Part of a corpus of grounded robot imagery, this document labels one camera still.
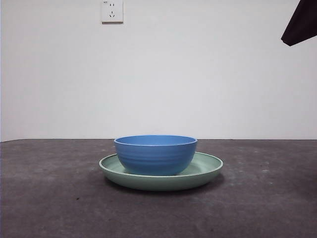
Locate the white wall socket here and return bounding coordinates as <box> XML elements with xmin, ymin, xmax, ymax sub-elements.
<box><xmin>101</xmin><ymin>0</ymin><xmax>124</xmax><ymax>25</ymax></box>

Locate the blue ribbed bowl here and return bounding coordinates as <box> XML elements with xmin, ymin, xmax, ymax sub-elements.
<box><xmin>113</xmin><ymin>134</ymin><xmax>198</xmax><ymax>176</ymax></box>

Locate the green plate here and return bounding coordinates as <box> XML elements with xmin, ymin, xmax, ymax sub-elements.
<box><xmin>99</xmin><ymin>151</ymin><xmax>224</xmax><ymax>191</ymax></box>

